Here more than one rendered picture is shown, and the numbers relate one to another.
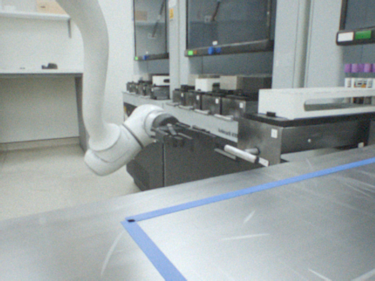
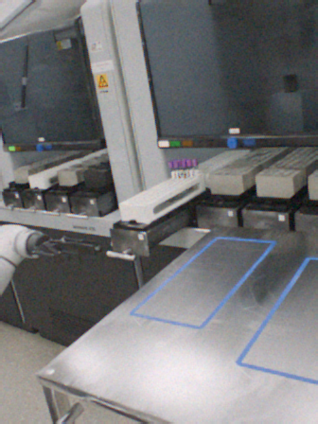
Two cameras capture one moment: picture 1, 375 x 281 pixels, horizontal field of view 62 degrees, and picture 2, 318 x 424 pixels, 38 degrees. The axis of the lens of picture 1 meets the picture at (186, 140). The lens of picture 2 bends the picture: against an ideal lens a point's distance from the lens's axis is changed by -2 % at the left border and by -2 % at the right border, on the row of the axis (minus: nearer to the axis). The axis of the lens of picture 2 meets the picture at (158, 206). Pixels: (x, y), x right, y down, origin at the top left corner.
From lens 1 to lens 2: 0.65 m
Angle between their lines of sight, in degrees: 23
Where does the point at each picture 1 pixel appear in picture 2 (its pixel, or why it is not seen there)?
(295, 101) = (148, 211)
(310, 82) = (146, 174)
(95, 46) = not seen: outside the picture
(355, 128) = (187, 213)
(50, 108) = not seen: outside the picture
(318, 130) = (166, 224)
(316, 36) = (141, 138)
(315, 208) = (184, 287)
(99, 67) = not seen: outside the picture
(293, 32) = (121, 134)
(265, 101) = (125, 212)
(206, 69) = (29, 157)
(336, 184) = (187, 273)
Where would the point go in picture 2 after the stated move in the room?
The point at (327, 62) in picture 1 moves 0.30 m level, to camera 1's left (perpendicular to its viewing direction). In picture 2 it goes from (154, 159) to (66, 183)
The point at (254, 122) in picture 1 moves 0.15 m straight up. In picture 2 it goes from (123, 230) to (113, 177)
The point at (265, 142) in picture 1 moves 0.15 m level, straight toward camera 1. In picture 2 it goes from (135, 243) to (146, 264)
